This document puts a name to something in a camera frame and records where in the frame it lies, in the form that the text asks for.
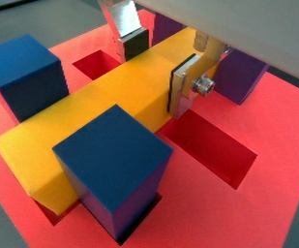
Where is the dark blue U block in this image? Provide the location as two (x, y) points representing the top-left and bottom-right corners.
(0, 35), (172, 237)

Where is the long yellow block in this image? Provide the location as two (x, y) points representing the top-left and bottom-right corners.
(0, 28), (194, 214)

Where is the purple U block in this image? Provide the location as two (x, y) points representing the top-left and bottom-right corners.
(150, 13), (269, 105)

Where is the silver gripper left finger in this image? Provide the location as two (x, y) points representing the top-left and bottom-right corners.
(97, 0), (149, 62)

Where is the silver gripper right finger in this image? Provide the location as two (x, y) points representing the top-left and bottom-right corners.
(166, 31), (226, 118)

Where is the red slotted board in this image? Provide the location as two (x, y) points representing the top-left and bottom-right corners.
(0, 8), (299, 248)

